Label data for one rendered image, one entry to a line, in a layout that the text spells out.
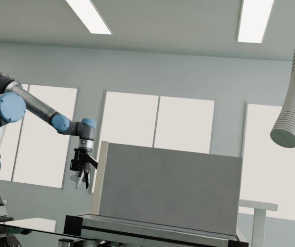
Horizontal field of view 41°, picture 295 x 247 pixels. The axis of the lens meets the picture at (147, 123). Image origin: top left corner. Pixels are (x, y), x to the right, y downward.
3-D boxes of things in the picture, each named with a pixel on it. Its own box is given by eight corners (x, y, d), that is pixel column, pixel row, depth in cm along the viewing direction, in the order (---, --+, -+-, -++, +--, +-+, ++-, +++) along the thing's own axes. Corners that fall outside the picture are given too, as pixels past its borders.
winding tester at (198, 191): (89, 214, 107) (101, 140, 110) (125, 208, 149) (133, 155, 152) (235, 236, 99) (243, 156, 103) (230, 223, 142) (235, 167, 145)
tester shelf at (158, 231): (62, 234, 96) (65, 214, 97) (125, 217, 162) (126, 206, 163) (247, 263, 88) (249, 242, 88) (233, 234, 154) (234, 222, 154)
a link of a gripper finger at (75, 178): (67, 187, 189) (73, 172, 196) (78, 188, 188) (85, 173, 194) (65, 183, 187) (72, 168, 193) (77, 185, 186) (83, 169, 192)
